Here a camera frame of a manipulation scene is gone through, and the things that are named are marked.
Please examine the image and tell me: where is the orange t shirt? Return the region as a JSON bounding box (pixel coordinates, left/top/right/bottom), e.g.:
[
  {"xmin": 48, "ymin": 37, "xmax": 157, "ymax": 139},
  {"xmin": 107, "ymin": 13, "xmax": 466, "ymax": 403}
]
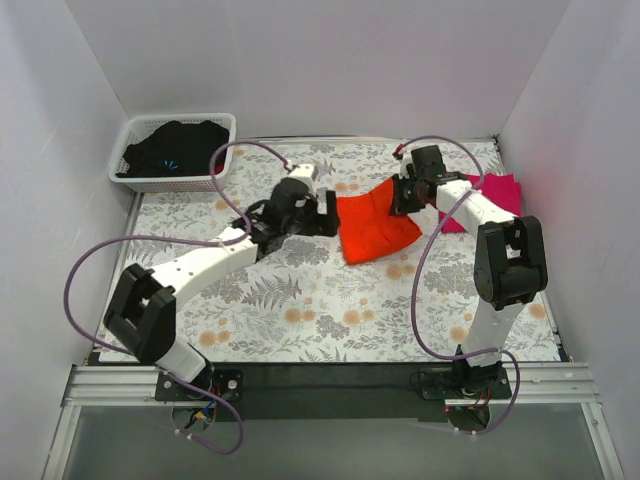
[{"xmin": 337, "ymin": 178, "xmax": 422, "ymax": 265}]

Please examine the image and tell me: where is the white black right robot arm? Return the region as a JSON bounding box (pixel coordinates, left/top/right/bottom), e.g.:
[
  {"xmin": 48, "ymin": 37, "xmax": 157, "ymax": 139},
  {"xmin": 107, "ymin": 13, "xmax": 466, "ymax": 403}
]
[{"xmin": 390, "ymin": 141, "xmax": 548, "ymax": 399}]

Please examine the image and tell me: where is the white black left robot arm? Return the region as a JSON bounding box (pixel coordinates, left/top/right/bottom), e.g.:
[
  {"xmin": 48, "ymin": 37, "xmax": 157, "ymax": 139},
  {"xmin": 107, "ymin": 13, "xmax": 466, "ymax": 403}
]
[{"xmin": 103, "ymin": 177, "xmax": 340, "ymax": 390}]

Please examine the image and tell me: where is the folded magenta t shirt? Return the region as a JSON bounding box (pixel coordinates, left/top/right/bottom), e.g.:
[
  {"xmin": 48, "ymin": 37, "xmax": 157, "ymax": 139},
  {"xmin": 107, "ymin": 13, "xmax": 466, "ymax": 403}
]
[{"xmin": 442, "ymin": 173, "xmax": 522, "ymax": 234}]

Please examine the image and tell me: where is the black t shirt in basket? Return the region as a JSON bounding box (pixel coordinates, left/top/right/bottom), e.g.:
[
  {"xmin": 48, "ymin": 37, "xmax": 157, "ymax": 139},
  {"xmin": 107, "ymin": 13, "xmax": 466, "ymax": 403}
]
[{"xmin": 116, "ymin": 120, "xmax": 229, "ymax": 178}]

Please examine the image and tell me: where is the white plastic laundry basket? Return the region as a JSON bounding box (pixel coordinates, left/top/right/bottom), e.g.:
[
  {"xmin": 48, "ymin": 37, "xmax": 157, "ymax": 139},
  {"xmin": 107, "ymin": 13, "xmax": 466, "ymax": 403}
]
[{"xmin": 109, "ymin": 113, "xmax": 236, "ymax": 193}]

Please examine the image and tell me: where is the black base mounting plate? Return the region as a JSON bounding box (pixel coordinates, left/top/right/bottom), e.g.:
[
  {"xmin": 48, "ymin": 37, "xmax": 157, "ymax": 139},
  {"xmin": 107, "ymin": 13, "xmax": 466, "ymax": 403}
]
[{"xmin": 154, "ymin": 361, "xmax": 514, "ymax": 424}]

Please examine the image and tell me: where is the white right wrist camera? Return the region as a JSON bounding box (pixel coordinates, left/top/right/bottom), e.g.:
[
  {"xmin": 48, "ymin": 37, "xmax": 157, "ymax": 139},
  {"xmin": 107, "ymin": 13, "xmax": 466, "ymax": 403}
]
[{"xmin": 392, "ymin": 144, "xmax": 412, "ymax": 179}]

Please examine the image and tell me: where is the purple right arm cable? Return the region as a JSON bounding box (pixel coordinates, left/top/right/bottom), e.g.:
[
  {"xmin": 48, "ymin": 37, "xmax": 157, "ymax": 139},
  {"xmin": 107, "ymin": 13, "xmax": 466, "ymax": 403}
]
[{"xmin": 393, "ymin": 134, "xmax": 521, "ymax": 436}]

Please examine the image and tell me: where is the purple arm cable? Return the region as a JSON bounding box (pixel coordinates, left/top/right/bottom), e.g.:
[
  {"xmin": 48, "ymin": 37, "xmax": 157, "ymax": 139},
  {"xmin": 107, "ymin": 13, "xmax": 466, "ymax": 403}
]
[
  {"xmin": 393, "ymin": 134, "xmax": 521, "ymax": 436},
  {"xmin": 65, "ymin": 140, "xmax": 296, "ymax": 456}
]

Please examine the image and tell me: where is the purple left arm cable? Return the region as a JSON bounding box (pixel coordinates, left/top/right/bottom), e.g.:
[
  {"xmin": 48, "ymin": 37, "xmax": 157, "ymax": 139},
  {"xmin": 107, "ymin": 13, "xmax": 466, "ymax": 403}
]
[{"xmin": 65, "ymin": 140, "xmax": 296, "ymax": 456}]

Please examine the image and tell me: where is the aluminium frame rail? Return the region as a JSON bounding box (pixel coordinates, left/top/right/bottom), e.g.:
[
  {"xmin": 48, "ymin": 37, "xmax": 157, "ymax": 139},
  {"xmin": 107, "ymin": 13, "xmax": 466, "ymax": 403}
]
[{"xmin": 62, "ymin": 362, "xmax": 601, "ymax": 406}]

